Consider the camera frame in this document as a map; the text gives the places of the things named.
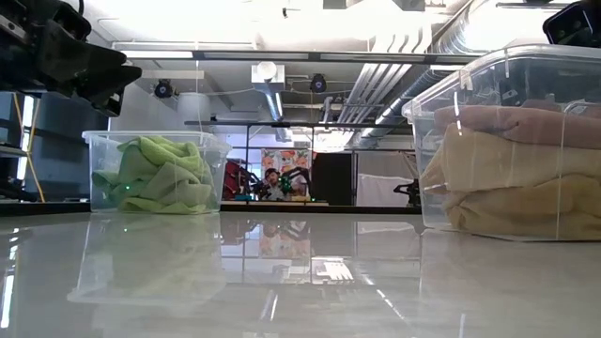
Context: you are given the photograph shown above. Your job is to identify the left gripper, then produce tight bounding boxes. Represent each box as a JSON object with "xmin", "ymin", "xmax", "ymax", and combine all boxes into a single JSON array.
[{"xmin": 0, "ymin": 0, "xmax": 144, "ymax": 118}]

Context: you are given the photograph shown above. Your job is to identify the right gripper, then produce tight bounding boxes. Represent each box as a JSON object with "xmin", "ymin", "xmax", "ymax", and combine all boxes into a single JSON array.
[{"xmin": 542, "ymin": 0, "xmax": 601, "ymax": 49}]

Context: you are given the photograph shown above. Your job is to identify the lime green towel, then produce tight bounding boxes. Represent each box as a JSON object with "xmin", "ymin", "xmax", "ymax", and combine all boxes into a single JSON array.
[
  {"xmin": 91, "ymin": 145, "xmax": 208, "ymax": 215},
  {"xmin": 116, "ymin": 135, "xmax": 206, "ymax": 176}
]

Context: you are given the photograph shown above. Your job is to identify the salmon pink towel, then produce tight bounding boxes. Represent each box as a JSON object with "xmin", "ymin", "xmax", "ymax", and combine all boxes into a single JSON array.
[{"xmin": 433, "ymin": 99, "xmax": 601, "ymax": 152}]

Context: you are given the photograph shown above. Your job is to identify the pale green towel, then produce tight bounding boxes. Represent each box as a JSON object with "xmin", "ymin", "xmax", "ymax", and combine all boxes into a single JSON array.
[{"xmin": 139, "ymin": 161, "xmax": 215, "ymax": 208}]

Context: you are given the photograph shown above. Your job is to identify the yellow checked towel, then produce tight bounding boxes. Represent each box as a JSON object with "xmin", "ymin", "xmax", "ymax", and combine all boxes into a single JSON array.
[{"xmin": 419, "ymin": 122, "xmax": 601, "ymax": 194}]

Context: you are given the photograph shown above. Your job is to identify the mustard yellow towel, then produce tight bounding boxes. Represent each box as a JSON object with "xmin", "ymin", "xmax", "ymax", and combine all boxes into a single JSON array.
[{"xmin": 442, "ymin": 174, "xmax": 601, "ymax": 238}]

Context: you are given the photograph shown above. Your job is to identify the clear plastic bin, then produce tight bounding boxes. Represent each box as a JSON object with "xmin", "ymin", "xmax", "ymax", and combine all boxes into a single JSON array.
[
  {"xmin": 82, "ymin": 130, "xmax": 233, "ymax": 215},
  {"xmin": 401, "ymin": 43, "xmax": 601, "ymax": 243}
]

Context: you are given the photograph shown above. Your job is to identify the red object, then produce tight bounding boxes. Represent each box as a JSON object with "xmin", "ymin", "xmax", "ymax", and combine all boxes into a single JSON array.
[{"xmin": 222, "ymin": 159, "xmax": 251, "ymax": 202}]

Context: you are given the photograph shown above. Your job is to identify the black overhead beam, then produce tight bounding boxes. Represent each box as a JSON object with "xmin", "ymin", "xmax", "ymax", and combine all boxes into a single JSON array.
[{"xmin": 112, "ymin": 48, "xmax": 476, "ymax": 66}]

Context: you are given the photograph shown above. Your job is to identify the person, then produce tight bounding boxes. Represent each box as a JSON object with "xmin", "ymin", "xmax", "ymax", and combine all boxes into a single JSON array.
[{"xmin": 261, "ymin": 167, "xmax": 288, "ymax": 202}]

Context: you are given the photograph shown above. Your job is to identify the floral poster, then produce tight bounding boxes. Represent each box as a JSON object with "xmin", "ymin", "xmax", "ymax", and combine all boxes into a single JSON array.
[{"xmin": 260, "ymin": 148, "xmax": 314, "ymax": 199}]

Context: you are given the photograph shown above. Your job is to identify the silver ventilation ducts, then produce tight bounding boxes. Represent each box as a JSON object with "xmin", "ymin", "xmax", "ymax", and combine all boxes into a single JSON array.
[{"xmin": 335, "ymin": 0, "xmax": 499, "ymax": 149}]

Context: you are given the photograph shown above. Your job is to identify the black panel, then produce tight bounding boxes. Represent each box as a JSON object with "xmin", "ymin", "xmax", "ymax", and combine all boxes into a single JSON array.
[{"xmin": 311, "ymin": 151, "xmax": 354, "ymax": 207}]

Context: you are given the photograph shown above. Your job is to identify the white cloth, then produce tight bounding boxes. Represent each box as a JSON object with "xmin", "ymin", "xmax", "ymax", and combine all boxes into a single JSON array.
[{"xmin": 356, "ymin": 173, "xmax": 415, "ymax": 208}]

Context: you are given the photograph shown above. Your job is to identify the black round ceiling camera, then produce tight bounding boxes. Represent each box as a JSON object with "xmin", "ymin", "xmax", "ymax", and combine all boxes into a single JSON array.
[
  {"xmin": 154, "ymin": 79, "xmax": 175, "ymax": 100},
  {"xmin": 309, "ymin": 72, "xmax": 329, "ymax": 94}
]

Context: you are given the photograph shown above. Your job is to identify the background black frame table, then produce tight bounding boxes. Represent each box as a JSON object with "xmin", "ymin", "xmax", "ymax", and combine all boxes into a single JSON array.
[{"xmin": 184, "ymin": 118, "xmax": 416, "ymax": 208}]

